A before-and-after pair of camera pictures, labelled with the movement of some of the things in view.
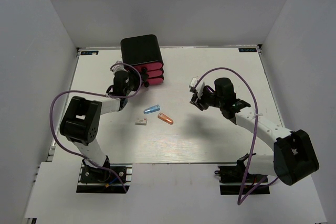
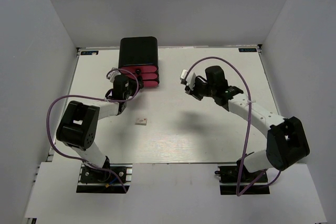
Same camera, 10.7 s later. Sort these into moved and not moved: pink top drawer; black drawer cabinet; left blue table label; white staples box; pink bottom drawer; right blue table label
Moved: pink top drawer; pink bottom drawer; black drawer cabinet
Not moved: right blue table label; left blue table label; white staples box
